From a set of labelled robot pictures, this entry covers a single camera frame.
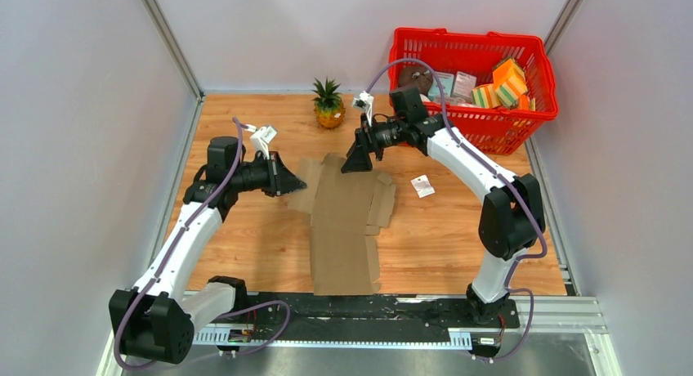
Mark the striped yellow green sponge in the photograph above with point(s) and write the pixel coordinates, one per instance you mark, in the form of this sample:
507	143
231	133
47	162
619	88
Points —
484	96

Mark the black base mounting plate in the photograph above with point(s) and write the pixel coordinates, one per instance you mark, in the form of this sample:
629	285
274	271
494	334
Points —
379	319

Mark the brown cardboard box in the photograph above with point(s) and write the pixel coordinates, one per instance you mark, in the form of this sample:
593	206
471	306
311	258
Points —
345	213

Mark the teal small box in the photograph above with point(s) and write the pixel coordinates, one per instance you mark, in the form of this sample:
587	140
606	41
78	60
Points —
442	86

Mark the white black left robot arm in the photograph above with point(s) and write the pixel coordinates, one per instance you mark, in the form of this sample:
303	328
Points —
184	254

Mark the small white paper packet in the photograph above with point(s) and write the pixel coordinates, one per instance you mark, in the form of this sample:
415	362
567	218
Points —
422	186

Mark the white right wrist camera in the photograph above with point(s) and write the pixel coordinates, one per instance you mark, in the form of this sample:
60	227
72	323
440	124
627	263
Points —
364	102

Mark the aluminium base frame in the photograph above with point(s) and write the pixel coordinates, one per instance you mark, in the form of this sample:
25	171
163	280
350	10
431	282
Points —
562	316

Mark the aluminium corner rail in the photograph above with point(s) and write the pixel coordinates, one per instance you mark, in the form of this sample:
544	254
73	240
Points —
165	31
565	16

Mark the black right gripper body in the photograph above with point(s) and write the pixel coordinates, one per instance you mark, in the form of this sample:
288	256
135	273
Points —
378	136

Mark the grey small box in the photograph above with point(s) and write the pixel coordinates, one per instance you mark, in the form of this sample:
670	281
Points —
463	86

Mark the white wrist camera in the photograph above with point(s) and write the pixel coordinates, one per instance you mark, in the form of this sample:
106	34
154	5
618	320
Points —
261	137
364	102

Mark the brown round object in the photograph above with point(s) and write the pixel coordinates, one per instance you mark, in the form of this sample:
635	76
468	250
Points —
416	76

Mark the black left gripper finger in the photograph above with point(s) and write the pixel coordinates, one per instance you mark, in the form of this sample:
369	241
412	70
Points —
289	186
284	176

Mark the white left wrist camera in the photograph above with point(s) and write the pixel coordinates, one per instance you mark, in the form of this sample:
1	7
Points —
261	137

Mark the toy pineapple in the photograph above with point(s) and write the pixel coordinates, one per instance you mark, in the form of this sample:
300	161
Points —
329	108

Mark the aluminium corner rail left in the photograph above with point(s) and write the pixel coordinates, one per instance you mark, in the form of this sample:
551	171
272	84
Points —
165	31

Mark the aluminium corner rail right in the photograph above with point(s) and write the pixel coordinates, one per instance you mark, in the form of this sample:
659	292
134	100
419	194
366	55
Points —
565	16

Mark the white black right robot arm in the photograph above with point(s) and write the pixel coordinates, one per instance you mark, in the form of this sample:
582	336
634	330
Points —
512	216

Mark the red plastic basket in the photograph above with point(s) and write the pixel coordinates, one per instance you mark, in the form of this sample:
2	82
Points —
493	131

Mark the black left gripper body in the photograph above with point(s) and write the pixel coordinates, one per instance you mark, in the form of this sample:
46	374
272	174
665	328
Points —
270	183

